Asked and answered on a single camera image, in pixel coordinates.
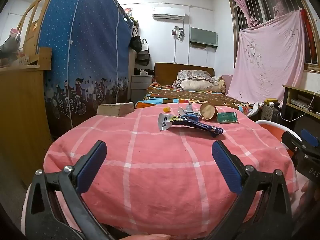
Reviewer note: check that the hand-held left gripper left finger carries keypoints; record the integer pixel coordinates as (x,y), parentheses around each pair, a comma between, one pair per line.
(92,165)

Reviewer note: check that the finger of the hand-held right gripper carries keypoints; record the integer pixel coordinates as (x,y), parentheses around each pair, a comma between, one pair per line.
(291,141)
(309,137)

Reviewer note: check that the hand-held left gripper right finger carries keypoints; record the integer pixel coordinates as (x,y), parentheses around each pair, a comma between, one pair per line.
(226,167)

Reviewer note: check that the orange white trash bin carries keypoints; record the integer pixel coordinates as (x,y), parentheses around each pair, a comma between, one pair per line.
(272,130)

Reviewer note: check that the green cigarette box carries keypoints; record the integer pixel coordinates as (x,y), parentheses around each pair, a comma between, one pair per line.
(226,118)

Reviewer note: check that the blue snack wrapper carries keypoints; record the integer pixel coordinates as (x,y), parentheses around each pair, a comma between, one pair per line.
(200,125)

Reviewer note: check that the brown paper cup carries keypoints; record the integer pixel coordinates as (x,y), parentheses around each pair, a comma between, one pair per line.
(207,111)

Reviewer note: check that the grey squeezed tube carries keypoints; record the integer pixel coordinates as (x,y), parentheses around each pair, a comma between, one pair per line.
(190,108)

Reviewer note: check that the white printed plastic packet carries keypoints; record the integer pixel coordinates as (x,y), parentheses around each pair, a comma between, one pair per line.
(163,123)

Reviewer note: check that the small yellow plastic piece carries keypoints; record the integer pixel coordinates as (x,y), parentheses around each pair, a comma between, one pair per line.
(166,109)

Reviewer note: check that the person's right hand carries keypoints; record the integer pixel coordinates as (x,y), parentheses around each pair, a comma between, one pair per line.
(305,195)

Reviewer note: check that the person's left hand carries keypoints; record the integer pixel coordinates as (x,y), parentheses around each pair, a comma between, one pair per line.
(145,237)

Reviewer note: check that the stack of papers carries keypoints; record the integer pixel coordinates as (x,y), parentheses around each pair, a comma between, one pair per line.
(300,103)

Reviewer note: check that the patterned handbag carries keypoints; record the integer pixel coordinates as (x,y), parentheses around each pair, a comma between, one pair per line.
(267,112)

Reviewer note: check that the wooden desk shelf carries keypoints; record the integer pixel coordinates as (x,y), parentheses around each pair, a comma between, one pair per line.
(287,95)

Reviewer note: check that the old thick book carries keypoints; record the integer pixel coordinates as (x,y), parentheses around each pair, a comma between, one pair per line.
(115,110)

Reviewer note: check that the pink plaid blanket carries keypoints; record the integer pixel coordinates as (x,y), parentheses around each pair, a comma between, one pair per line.
(155,180)

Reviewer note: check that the pink fleece clothing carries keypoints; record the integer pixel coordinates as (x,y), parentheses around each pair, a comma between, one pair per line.
(26,212)

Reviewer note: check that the colourful printed bedsheet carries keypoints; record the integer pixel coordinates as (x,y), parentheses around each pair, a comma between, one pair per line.
(185,96)

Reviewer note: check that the pink hanging sheet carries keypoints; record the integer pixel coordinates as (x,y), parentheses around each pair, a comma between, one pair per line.
(270,60)

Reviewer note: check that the wooden cabinet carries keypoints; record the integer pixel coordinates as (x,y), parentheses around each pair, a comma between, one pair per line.
(20,117)

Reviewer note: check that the cream pillow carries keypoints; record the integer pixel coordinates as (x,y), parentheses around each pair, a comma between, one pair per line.
(197,85)

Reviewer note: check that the grey nightstand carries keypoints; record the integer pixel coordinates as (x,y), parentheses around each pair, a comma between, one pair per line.
(140,87)

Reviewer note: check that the floral pillow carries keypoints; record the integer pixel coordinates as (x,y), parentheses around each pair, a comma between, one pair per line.
(193,75)

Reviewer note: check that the white tissue box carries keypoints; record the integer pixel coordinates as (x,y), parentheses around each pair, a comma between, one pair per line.
(143,72)

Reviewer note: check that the wooden bed headboard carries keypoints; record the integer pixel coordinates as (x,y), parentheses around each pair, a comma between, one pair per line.
(166,71)

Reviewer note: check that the white and dark tote bag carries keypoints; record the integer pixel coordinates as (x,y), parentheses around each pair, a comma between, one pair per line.
(143,53)

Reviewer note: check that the blue printed wardrobe cover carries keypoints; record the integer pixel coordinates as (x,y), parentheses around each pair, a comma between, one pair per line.
(82,42)

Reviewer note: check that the black handbag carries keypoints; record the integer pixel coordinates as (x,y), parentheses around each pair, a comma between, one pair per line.
(135,42)

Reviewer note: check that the grey plush toy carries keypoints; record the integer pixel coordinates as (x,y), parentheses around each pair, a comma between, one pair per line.
(10,46)

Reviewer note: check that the pink curtain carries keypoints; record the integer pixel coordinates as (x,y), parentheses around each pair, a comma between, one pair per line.
(240,0)

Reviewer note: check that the white air conditioner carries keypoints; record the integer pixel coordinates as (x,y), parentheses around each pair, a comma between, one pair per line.
(168,12)

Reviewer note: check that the green covered wall screen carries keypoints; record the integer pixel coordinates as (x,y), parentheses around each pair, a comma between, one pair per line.
(203,37)

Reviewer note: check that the white wall-mounted device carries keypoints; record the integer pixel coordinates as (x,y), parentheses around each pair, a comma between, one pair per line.
(178,33)

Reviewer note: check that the red wall poster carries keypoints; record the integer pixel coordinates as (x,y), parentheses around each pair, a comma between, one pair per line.
(128,11)

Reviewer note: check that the curved wooden frame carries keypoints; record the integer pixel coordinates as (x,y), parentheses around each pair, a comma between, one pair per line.
(30,12)

